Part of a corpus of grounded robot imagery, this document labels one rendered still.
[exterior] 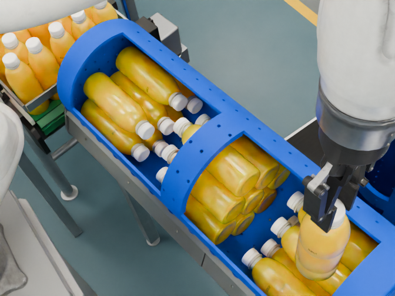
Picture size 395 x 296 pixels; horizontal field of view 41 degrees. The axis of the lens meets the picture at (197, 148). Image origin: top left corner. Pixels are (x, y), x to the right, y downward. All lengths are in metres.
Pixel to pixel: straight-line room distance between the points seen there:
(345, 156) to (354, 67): 0.15
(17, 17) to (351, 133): 0.32
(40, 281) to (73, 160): 1.48
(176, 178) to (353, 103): 0.67
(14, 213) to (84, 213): 1.19
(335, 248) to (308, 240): 0.04
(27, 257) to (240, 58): 1.87
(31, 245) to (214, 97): 0.51
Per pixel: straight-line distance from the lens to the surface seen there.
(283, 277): 1.11
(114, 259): 2.35
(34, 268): 1.21
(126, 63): 1.35
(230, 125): 1.10
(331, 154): 0.57
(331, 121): 0.52
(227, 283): 1.33
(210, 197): 1.12
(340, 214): 0.76
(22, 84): 1.54
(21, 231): 1.27
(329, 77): 0.46
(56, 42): 1.55
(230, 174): 1.07
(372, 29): 0.41
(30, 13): 0.51
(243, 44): 2.89
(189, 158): 1.08
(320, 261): 0.85
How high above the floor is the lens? 2.14
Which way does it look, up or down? 58 degrees down
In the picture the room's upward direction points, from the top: 11 degrees counter-clockwise
